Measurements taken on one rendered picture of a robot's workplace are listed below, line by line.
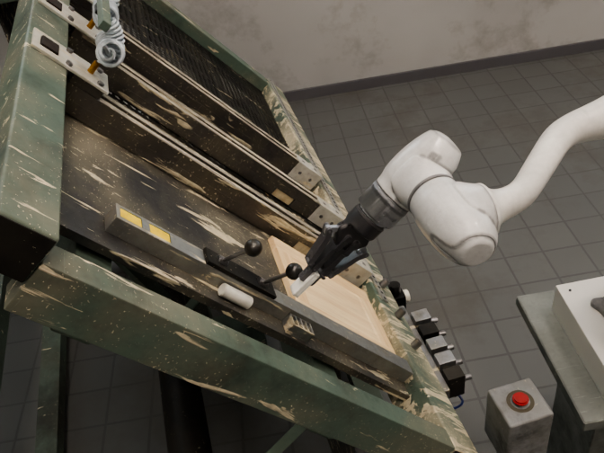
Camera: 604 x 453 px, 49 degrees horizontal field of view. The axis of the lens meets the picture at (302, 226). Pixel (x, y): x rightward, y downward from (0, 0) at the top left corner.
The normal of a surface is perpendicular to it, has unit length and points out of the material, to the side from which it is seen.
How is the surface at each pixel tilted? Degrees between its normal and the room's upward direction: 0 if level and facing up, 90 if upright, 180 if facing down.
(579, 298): 2
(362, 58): 90
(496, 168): 0
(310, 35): 90
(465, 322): 0
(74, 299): 90
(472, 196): 11
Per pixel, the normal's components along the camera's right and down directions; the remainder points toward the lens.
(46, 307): 0.25, 0.58
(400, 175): -0.68, -0.25
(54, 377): -0.12, -0.77
